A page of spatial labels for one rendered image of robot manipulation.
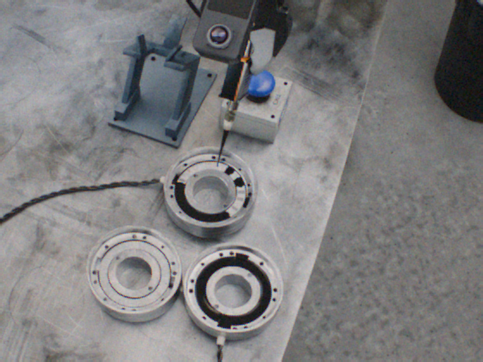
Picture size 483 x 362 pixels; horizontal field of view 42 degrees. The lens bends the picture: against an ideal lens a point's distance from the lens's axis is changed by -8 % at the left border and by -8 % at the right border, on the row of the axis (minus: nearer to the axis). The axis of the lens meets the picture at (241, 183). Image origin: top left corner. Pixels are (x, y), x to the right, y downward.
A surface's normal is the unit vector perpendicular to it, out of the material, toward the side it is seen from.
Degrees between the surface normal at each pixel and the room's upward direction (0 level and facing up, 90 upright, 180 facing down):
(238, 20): 32
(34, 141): 0
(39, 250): 0
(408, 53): 0
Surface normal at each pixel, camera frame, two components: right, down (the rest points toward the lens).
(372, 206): 0.05, -0.51
